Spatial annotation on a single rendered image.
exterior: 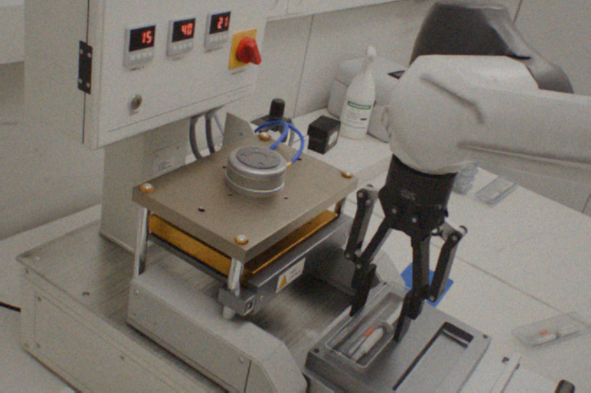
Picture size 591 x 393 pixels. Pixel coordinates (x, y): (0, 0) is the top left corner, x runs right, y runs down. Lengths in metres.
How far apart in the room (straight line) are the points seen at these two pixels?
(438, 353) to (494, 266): 0.70
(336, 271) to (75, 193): 0.66
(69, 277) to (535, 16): 2.69
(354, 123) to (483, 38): 1.21
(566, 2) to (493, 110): 2.77
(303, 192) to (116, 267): 0.30
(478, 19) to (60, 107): 0.50
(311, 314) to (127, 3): 0.49
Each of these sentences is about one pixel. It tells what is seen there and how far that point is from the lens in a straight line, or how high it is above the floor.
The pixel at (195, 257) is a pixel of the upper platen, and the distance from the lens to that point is 0.89.
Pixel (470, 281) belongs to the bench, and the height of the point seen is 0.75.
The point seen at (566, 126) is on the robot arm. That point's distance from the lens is 0.52.
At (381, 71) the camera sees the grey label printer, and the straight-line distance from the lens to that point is 1.95.
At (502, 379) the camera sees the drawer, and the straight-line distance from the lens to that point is 0.88.
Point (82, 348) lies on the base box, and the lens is 1.03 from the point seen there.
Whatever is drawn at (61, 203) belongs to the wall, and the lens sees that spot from 1.48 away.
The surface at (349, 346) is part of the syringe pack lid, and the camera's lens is 0.84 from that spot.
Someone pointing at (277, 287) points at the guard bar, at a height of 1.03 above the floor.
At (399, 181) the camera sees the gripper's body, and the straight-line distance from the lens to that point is 0.76.
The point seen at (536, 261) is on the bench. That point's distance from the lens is 1.68.
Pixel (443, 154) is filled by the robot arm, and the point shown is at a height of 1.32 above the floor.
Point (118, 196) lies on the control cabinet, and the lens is 1.04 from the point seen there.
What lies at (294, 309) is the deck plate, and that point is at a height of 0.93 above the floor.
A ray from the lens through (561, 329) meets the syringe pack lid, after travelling 1.45.
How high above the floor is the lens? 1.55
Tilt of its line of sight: 27 degrees down
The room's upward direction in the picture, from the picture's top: 11 degrees clockwise
